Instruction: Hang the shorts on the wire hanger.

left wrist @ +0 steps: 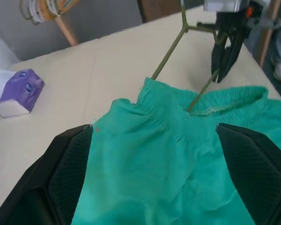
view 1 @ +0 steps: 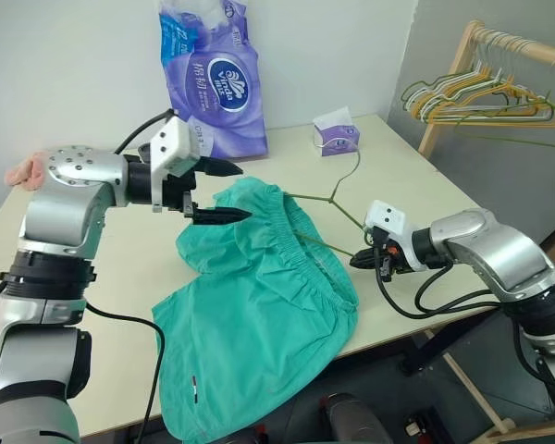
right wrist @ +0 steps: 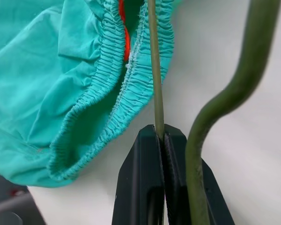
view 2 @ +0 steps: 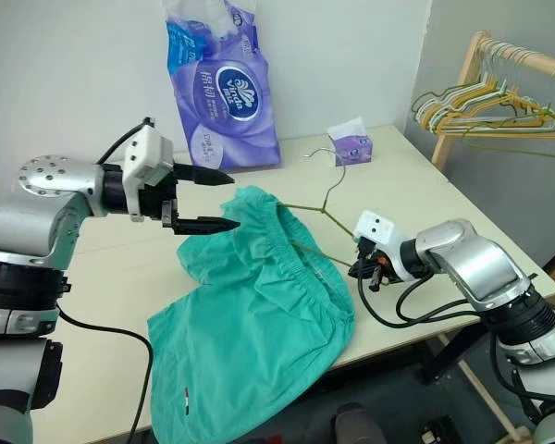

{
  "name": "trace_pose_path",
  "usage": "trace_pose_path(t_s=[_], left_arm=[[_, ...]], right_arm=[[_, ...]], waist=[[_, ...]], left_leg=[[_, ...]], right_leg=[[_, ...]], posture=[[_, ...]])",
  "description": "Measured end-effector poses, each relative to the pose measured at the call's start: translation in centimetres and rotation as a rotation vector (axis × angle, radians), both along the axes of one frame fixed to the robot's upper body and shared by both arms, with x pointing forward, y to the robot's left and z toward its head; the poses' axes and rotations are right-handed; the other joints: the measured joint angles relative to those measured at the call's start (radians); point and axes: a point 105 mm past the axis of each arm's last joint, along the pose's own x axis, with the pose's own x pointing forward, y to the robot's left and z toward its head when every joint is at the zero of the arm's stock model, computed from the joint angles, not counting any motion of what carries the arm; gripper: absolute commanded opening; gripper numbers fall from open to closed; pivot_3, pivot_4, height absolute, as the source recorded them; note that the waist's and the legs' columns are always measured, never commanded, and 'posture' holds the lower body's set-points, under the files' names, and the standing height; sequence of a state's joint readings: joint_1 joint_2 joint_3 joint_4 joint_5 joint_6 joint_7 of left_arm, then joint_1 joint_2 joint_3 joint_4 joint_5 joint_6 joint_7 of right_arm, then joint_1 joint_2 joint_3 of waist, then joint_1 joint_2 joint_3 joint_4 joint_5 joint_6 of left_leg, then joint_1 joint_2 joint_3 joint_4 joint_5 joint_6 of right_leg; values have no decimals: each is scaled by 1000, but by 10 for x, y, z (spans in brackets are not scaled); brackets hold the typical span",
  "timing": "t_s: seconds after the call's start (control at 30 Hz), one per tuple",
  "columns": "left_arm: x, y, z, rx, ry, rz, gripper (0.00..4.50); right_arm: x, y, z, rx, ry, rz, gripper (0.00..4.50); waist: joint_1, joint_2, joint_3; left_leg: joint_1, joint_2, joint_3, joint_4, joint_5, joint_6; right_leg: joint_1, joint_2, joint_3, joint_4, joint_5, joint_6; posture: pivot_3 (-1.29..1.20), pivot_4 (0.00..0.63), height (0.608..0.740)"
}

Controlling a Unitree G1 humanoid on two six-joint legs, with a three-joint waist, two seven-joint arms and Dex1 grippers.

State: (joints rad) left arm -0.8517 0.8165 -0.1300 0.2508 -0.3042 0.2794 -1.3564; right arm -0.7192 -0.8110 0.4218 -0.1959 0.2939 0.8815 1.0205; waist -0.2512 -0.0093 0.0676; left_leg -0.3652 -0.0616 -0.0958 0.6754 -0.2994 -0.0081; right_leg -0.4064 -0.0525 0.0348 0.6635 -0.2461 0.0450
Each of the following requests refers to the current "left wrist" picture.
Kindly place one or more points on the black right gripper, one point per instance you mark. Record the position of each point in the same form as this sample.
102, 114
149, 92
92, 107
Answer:
229, 21

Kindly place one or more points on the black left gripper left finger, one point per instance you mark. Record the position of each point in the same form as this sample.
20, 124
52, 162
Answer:
42, 182

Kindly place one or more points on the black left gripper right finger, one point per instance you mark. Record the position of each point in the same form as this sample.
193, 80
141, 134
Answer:
260, 173

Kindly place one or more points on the green cloth garment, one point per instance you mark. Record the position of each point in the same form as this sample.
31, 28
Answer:
154, 164

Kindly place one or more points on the light wooden pole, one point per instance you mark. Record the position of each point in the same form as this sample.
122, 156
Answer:
269, 39

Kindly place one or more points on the brown cardboard box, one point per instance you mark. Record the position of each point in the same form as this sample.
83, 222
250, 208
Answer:
159, 9

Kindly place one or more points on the small purple tissue box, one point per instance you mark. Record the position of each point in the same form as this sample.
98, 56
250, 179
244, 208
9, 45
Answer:
21, 93

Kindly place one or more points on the light wooden rack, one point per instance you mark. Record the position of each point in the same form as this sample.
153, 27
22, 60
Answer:
66, 31

